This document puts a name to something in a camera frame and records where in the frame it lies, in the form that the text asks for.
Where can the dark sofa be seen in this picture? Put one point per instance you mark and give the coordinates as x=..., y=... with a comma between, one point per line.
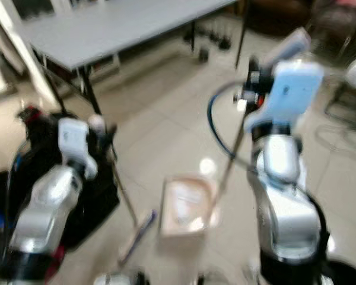
x=279, y=13

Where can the white leaning frame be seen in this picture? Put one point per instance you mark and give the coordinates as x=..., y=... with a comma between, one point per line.
x=24, y=53

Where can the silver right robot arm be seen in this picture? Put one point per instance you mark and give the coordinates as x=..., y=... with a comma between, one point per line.
x=285, y=208

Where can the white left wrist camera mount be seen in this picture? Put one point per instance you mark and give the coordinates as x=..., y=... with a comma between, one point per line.
x=74, y=139

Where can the pale blue right wrist camera mount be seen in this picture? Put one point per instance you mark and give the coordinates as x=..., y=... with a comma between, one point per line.
x=291, y=89

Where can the grey folding table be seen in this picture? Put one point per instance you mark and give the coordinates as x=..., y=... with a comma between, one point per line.
x=118, y=24

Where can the black bag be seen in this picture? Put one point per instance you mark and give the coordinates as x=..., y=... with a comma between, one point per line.
x=35, y=148

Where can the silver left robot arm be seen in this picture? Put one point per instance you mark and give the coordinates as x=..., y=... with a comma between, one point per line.
x=47, y=205

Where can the black dumbbell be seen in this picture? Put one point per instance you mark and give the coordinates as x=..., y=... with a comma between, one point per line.
x=223, y=43

